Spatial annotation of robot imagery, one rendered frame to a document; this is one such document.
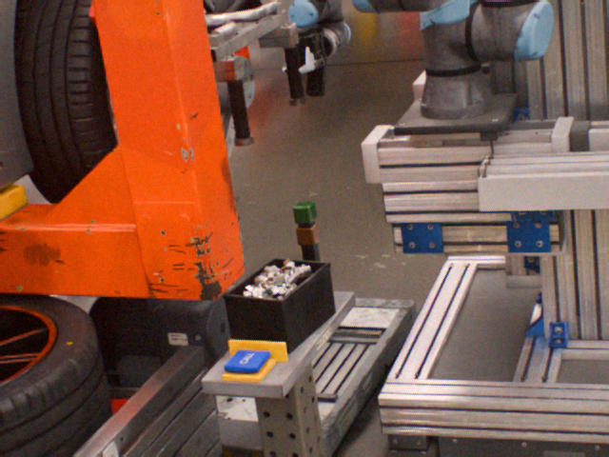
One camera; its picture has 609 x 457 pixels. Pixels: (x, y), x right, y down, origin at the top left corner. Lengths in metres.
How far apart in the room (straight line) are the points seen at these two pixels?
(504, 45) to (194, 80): 0.61
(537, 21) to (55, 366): 1.14
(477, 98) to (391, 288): 1.38
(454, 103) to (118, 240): 0.75
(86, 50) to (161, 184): 0.44
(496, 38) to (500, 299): 0.91
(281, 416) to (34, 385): 0.50
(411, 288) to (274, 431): 1.35
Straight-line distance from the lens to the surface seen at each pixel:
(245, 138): 2.67
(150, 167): 2.38
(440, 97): 2.41
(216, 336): 2.78
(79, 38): 2.70
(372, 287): 3.73
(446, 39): 2.38
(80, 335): 2.45
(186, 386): 2.53
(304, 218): 2.49
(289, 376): 2.24
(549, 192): 2.31
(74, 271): 2.58
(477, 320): 2.94
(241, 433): 2.73
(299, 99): 2.97
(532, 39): 2.32
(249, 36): 2.78
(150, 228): 2.43
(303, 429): 2.42
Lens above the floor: 1.45
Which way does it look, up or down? 20 degrees down
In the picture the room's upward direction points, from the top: 8 degrees counter-clockwise
